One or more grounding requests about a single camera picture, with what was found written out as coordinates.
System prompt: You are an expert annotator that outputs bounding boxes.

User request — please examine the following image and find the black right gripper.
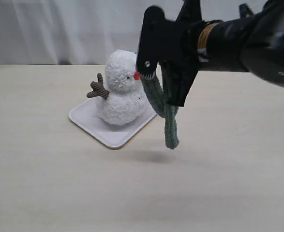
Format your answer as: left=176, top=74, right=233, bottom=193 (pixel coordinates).
left=136, top=0, right=226, bottom=107

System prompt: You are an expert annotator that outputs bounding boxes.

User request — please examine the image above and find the green knitted scarf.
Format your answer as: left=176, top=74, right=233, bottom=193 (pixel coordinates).
left=141, top=64, right=179, bottom=149

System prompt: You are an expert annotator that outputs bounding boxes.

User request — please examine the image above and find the white plush snowman toy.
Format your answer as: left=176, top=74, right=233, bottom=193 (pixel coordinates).
left=86, top=49, right=148, bottom=126

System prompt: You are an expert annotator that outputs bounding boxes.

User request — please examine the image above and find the white rectangular tray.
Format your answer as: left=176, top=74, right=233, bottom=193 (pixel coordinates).
left=68, top=100, right=157, bottom=149

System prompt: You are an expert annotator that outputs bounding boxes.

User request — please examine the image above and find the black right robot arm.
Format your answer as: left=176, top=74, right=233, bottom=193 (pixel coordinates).
left=136, top=0, right=284, bottom=106

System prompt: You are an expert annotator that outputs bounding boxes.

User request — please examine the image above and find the white backdrop curtain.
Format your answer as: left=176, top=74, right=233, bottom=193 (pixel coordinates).
left=0, top=0, right=284, bottom=65

